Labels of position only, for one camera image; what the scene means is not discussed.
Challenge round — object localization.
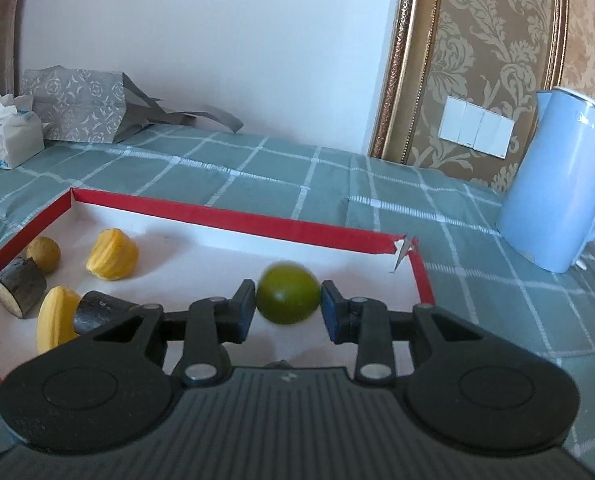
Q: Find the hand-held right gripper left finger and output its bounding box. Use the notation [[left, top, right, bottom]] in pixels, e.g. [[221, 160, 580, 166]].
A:
[[94, 280, 256, 387]]

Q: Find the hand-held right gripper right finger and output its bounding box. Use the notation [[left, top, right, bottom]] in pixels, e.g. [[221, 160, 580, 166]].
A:
[[321, 280, 478, 387]]

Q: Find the round green fruit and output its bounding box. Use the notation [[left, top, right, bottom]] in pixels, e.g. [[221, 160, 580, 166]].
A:
[[256, 261, 323, 326]]

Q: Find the red shallow cardboard box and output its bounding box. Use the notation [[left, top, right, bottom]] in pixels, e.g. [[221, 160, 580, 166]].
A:
[[0, 187, 435, 386]]

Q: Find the yellow ribbed fruit piece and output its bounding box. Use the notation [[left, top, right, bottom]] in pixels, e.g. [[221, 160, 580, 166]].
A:
[[86, 228, 140, 281], [37, 286, 82, 353]]

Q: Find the round yellow-brown longan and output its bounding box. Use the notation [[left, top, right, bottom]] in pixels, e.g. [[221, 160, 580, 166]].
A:
[[26, 236, 62, 275]]

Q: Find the green checked tablecloth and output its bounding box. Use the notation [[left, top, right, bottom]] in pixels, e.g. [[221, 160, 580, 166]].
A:
[[0, 125, 595, 476]]

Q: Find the light blue electric kettle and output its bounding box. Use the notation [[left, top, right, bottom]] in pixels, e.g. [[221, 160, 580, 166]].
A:
[[496, 86, 595, 273]]

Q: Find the grey patterned gift bag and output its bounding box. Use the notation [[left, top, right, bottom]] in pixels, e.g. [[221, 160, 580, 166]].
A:
[[20, 65, 244, 145]]

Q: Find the white tissue pack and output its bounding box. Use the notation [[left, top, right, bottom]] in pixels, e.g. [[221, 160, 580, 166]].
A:
[[0, 89, 45, 170]]

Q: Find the white wall switch panel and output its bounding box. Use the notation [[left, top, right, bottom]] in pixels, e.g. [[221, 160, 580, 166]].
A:
[[438, 96, 515, 157]]

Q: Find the gold ornate wall frame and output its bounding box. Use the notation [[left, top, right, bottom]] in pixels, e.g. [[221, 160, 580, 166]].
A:
[[370, 0, 571, 166]]

